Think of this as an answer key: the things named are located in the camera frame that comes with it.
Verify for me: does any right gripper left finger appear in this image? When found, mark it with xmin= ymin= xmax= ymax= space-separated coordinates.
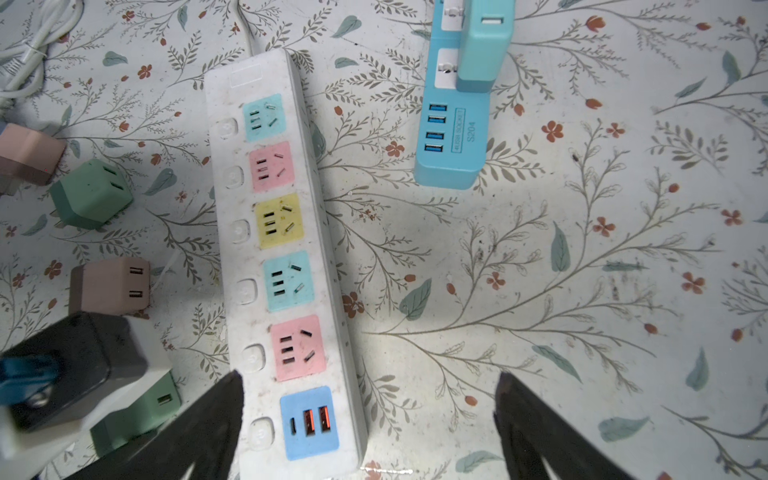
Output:
xmin=70 ymin=371 xmax=244 ymax=479

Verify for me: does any teal charger cube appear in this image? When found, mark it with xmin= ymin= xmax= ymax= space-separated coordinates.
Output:
xmin=456 ymin=0 xmax=515 ymax=93

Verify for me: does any pink charger cube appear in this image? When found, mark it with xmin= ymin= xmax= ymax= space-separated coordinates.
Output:
xmin=68 ymin=257 xmax=150 ymax=315
xmin=1 ymin=122 xmax=66 ymax=195

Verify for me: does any green charger cube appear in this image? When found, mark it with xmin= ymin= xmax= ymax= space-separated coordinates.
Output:
xmin=49 ymin=159 xmax=133 ymax=230
xmin=90 ymin=373 xmax=181 ymax=457

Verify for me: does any pink charger cube upper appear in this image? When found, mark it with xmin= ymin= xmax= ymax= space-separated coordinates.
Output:
xmin=1 ymin=122 xmax=66 ymax=195

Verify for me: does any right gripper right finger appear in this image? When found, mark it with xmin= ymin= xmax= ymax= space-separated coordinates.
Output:
xmin=494 ymin=372 xmax=630 ymax=479

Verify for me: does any teal USB power strip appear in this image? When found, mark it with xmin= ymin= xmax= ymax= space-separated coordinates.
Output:
xmin=414 ymin=1 xmax=490 ymax=190

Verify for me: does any floral table mat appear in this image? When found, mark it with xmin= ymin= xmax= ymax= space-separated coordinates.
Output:
xmin=1 ymin=1 xmax=767 ymax=479

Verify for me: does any white multicolour power strip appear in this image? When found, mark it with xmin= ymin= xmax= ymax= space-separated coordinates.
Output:
xmin=204 ymin=49 xmax=367 ymax=479

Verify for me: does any white power strip cable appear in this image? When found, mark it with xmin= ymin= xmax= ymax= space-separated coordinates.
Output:
xmin=0 ymin=0 xmax=85 ymax=109

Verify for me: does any pink charger cube lower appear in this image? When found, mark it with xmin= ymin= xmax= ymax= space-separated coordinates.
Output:
xmin=68 ymin=257 xmax=150 ymax=315

